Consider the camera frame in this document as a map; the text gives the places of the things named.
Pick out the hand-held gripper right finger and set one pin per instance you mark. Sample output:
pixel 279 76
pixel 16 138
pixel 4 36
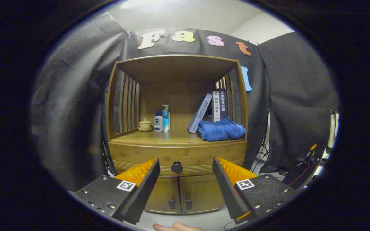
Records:
pixel 225 189

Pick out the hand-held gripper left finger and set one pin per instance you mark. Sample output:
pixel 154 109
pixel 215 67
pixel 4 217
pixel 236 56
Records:
pixel 146 189

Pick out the wooden drawer with black knob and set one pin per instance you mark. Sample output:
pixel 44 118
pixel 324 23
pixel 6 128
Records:
pixel 198 154

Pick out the wooden cabinet door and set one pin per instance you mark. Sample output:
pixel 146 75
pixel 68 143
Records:
pixel 162 192
pixel 201 192

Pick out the wooden countertop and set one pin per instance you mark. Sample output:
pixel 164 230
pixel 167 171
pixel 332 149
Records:
pixel 172 138

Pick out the wooden cabinet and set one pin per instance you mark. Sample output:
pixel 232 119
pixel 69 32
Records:
pixel 178 69

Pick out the black tripod stand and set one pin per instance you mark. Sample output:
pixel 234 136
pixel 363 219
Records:
pixel 263 150

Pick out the blue towel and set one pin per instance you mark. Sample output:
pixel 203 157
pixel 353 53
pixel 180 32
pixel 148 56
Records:
pixel 220 130

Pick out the cream lidded teacup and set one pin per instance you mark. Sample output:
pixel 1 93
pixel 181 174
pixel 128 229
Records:
pixel 145 125

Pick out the white bottle with blue cap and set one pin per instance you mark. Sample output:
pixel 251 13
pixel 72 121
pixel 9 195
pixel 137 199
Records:
pixel 158 123

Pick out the black device with orange part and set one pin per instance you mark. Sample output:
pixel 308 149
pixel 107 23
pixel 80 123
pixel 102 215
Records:
pixel 295 176

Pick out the blue pump bottle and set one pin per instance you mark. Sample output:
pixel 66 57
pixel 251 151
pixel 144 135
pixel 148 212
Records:
pixel 165 118

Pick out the grey book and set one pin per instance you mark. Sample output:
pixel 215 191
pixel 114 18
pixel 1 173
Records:
pixel 199 114

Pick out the white spine book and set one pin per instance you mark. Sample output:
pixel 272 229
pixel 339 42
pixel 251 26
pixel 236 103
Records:
pixel 216 107

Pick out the dark blue book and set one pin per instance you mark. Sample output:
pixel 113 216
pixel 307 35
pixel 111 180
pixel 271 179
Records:
pixel 223 106

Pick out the black backdrop cloth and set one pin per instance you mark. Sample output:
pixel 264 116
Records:
pixel 75 96

